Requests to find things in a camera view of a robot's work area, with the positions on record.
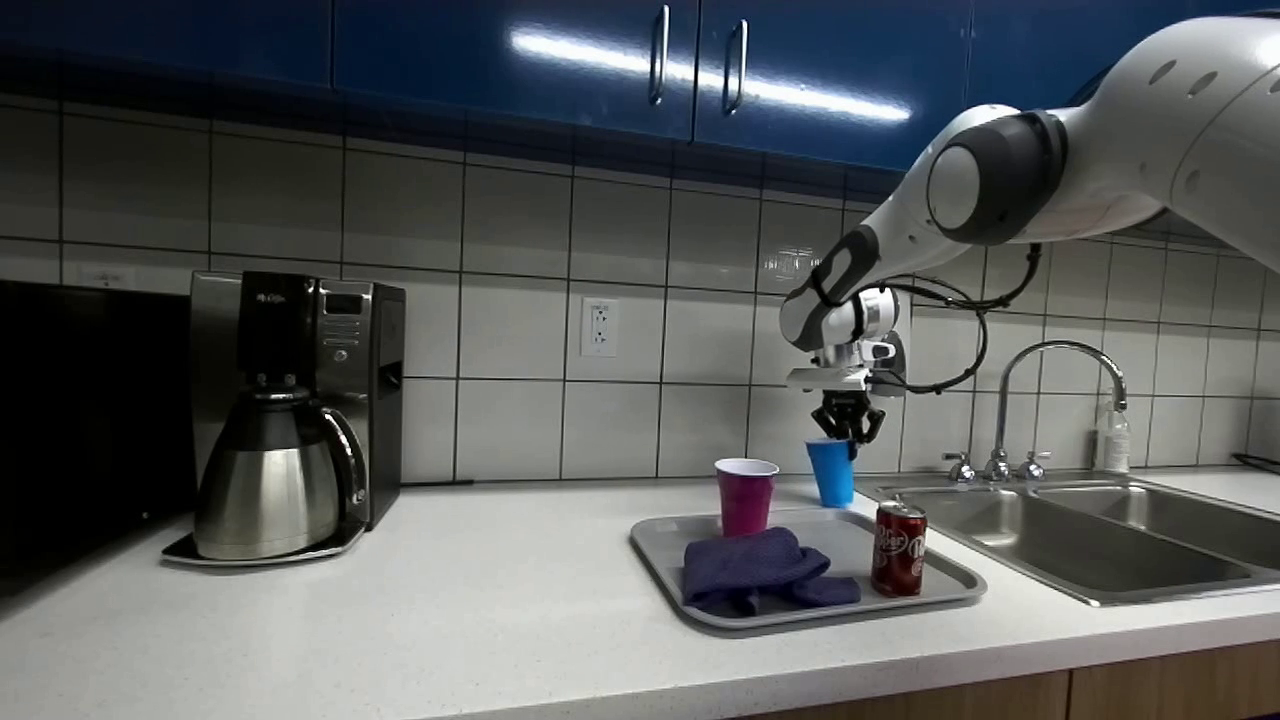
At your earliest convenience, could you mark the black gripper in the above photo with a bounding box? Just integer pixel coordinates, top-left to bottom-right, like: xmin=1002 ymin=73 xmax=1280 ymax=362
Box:
xmin=807 ymin=387 xmax=887 ymax=449

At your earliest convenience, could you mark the blue plastic cup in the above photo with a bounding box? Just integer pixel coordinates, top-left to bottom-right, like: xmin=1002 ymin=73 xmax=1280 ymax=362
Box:
xmin=803 ymin=436 xmax=862 ymax=511

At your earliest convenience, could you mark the pink plastic cup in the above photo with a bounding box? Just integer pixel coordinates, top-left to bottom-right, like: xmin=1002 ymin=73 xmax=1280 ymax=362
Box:
xmin=710 ymin=454 xmax=785 ymax=541

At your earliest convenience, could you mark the grey serving tray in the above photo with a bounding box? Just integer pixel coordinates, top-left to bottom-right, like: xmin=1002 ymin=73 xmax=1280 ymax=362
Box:
xmin=626 ymin=501 xmax=991 ymax=635

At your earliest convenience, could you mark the red soda can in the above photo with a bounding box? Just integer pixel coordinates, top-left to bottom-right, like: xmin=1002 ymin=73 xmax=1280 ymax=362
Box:
xmin=868 ymin=496 xmax=933 ymax=599

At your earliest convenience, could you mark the dark blue cloth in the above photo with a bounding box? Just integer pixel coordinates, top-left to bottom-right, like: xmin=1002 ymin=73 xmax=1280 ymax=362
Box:
xmin=675 ymin=525 xmax=862 ymax=620

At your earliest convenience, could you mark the chrome sink faucet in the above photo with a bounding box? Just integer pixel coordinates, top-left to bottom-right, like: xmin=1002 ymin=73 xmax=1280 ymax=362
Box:
xmin=941 ymin=337 xmax=1132 ymax=489

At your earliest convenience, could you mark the clear soap bottle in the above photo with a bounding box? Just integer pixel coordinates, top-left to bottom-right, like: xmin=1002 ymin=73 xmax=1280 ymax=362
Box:
xmin=1087 ymin=394 xmax=1135 ymax=480

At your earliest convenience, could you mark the stainless steel sink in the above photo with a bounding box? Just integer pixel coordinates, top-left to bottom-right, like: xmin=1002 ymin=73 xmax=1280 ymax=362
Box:
xmin=862 ymin=473 xmax=1280 ymax=611

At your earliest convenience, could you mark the wooden lower cabinet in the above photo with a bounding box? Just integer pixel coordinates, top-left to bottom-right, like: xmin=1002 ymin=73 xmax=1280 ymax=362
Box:
xmin=743 ymin=635 xmax=1280 ymax=720

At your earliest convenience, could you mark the black steel coffee maker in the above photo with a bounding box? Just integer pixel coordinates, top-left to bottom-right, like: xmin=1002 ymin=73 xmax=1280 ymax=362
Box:
xmin=161 ymin=268 xmax=407 ymax=571

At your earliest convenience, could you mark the stainless steel carafe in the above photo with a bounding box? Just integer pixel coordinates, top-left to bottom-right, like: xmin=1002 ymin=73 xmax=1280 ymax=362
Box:
xmin=190 ymin=393 xmax=370 ymax=558

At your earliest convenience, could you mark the glossy blue upper cabinet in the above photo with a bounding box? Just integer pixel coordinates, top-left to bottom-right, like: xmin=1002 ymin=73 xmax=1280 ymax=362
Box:
xmin=0 ymin=0 xmax=1280 ymax=235

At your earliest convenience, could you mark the black microwave oven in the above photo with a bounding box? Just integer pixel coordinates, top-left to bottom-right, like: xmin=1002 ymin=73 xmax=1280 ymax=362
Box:
xmin=0 ymin=277 xmax=201 ymax=603

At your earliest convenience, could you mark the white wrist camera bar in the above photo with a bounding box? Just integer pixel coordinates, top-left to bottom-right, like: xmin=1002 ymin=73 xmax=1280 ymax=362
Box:
xmin=785 ymin=361 xmax=890 ymax=399

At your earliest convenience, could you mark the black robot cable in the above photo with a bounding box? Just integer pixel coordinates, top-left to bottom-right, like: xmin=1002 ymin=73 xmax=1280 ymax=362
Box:
xmin=871 ymin=239 xmax=1048 ymax=399

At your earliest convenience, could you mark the white wall outlet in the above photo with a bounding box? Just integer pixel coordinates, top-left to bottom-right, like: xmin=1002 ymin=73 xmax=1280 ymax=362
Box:
xmin=578 ymin=291 xmax=623 ymax=361

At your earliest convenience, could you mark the silver cabinet handle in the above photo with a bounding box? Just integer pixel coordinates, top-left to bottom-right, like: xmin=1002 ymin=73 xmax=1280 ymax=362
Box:
xmin=647 ymin=0 xmax=675 ymax=110
xmin=720 ymin=12 xmax=751 ymax=120

